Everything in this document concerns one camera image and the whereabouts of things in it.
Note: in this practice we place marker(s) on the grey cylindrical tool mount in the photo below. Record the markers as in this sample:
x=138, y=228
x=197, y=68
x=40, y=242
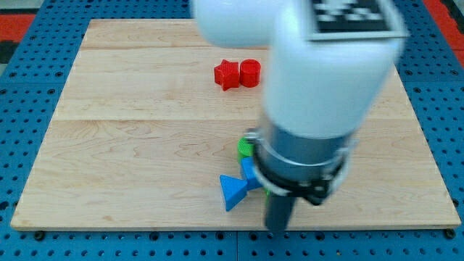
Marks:
x=289, y=164

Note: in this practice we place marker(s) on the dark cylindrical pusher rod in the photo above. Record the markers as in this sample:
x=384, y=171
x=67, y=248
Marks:
x=278, y=210

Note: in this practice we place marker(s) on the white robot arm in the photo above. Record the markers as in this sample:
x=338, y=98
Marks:
x=327, y=63

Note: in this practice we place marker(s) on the blue cube block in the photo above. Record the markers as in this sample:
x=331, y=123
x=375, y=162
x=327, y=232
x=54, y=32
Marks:
x=248, y=174

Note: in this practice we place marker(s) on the red star block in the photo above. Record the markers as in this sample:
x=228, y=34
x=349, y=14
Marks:
x=226, y=74

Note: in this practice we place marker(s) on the blue triangle block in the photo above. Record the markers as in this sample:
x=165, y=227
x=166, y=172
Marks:
x=234, y=191

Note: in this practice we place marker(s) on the green cylinder block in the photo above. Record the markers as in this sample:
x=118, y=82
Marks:
x=244, y=149

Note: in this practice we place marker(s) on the red cylinder block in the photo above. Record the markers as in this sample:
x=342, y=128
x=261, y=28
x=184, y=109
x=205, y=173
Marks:
x=250, y=70

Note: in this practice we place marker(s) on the black white fiducial marker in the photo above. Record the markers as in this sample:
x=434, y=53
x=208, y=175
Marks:
x=346, y=20

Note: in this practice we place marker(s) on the wooden board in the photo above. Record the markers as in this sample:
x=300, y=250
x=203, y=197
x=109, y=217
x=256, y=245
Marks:
x=141, y=135

